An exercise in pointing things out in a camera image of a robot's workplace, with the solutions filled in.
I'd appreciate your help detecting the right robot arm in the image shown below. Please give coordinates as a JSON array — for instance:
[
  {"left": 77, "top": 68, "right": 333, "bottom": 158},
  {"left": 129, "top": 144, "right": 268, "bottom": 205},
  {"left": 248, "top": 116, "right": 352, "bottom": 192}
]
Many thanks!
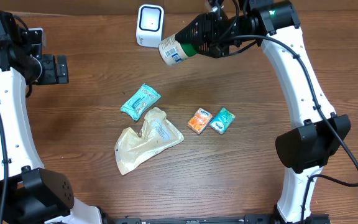
[{"left": 162, "top": 1, "right": 351, "bottom": 223}]

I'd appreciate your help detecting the white barcode scanner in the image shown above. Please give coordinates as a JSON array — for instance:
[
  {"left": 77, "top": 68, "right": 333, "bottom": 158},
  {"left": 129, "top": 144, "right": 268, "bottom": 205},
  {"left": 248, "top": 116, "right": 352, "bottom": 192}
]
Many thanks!
[{"left": 136, "top": 4, "right": 165, "bottom": 48}]

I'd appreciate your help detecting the green Kleenex tissue pack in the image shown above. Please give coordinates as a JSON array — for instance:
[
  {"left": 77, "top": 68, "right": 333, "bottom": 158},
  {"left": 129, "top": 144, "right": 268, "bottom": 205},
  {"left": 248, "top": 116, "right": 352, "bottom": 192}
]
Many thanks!
[{"left": 209, "top": 108, "right": 236, "bottom": 134}]

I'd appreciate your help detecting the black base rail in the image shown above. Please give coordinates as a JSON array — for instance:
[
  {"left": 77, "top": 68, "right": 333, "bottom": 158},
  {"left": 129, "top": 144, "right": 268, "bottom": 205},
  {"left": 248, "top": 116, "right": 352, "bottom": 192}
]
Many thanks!
[{"left": 104, "top": 213, "right": 332, "bottom": 224}]

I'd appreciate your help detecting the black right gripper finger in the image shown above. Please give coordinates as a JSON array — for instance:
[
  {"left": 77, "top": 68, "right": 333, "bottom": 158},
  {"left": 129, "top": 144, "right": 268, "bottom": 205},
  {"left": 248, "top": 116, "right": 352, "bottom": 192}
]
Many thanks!
[
  {"left": 197, "top": 42, "right": 221, "bottom": 58},
  {"left": 175, "top": 14, "right": 211, "bottom": 44}
]

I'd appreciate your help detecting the orange Kleenex tissue pack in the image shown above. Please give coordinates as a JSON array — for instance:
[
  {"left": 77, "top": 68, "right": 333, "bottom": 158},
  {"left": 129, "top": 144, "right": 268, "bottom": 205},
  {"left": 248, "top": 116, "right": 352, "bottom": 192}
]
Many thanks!
[{"left": 188, "top": 108, "right": 213, "bottom": 134}]

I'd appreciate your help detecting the teal wet wipes pack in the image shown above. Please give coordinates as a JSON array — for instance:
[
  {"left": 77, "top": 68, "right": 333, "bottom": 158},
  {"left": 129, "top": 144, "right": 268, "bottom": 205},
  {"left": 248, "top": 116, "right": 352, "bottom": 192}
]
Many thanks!
[{"left": 121, "top": 83, "right": 161, "bottom": 121}]

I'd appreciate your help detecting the beige paper pouch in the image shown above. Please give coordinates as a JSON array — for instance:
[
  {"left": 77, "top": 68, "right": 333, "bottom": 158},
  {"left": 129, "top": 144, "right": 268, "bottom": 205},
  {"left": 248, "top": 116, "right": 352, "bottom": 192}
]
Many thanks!
[{"left": 114, "top": 107, "right": 184, "bottom": 175}]

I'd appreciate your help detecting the green lid jar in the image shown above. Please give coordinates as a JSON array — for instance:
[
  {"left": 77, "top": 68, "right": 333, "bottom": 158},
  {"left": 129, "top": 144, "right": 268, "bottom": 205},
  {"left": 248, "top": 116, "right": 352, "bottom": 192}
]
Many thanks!
[{"left": 158, "top": 34, "right": 198, "bottom": 66}]

